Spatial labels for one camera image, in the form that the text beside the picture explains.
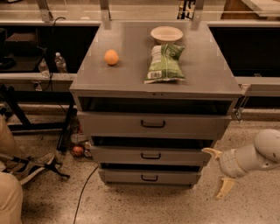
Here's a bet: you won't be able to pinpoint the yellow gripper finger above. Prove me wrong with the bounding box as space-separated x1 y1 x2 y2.
215 177 235 200
202 148 222 159

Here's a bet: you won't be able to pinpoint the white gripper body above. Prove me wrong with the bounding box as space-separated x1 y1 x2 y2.
219 149 247 179

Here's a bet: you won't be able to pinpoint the grey drawer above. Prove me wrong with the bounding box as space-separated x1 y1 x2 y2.
91 146 211 166
99 169 201 186
78 111 231 140

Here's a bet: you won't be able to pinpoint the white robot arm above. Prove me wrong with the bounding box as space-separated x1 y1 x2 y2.
202 129 280 200

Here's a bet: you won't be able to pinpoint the grey metal drawer cabinet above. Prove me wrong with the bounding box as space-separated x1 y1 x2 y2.
69 20 243 189

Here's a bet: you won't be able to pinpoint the grey bottom drawer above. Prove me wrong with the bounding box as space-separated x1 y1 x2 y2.
99 169 201 186

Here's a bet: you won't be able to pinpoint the grey top drawer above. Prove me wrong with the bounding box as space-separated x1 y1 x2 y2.
78 111 231 140

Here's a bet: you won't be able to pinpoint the green chip bag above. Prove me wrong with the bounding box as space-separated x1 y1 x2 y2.
144 44 185 84

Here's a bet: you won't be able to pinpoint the beige shallow bowl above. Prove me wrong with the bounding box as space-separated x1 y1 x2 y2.
150 26 183 45

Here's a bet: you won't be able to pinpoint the red apple on floor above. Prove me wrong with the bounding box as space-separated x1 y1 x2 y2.
72 146 84 157

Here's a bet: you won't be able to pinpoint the orange fruit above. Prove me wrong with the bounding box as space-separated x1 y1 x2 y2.
104 50 119 66

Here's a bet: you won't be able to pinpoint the black grabber stick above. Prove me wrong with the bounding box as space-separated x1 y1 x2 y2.
0 153 70 179

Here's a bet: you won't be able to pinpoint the grey sneaker shoe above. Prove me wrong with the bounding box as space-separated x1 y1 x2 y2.
10 152 55 186

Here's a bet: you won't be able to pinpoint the small clear water bottle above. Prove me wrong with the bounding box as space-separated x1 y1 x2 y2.
38 59 50 79

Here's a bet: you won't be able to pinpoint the person leg beige trousers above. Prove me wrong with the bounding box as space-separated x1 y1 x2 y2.
0 115 23 224

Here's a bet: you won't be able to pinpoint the dark box on shelf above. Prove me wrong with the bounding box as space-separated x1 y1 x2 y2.
5 32 40 56

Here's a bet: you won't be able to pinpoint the black floor cable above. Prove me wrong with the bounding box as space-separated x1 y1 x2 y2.
72 165 100 224

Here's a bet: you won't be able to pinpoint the black table frame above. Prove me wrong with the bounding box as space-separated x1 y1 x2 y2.
0 84 76 152

